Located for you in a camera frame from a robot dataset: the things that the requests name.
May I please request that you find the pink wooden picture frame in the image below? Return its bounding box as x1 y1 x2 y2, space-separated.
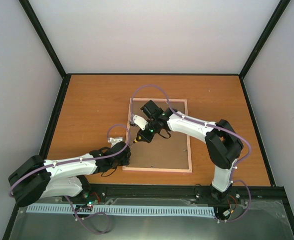
122 97 193 174

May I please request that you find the yellow handled screwdriver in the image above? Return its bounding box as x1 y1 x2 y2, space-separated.
129 139 138 148

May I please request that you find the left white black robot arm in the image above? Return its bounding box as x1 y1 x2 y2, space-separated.
8 139 131 207

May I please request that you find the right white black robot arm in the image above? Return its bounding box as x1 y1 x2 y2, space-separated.
130 100 244 202

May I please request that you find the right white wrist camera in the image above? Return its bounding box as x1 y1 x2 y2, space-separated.
129 114 148 130

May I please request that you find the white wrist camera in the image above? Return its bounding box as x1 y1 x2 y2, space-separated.
129 114 148 130
107 137 123 146

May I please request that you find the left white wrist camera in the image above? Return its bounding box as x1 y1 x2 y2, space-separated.
107 137 123 146

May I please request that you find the brown frame backing board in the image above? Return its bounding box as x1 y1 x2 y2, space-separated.
122 98 192 173

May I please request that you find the black aluminium cage frame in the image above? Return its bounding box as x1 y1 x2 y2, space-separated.
8 0 294 236

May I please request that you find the light blue cable duct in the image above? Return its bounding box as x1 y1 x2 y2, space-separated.
25 203 215 218

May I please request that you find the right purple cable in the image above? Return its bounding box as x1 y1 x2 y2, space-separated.
130 84 253 224

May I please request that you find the metal base plate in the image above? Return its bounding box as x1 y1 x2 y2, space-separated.
9 199 294 240

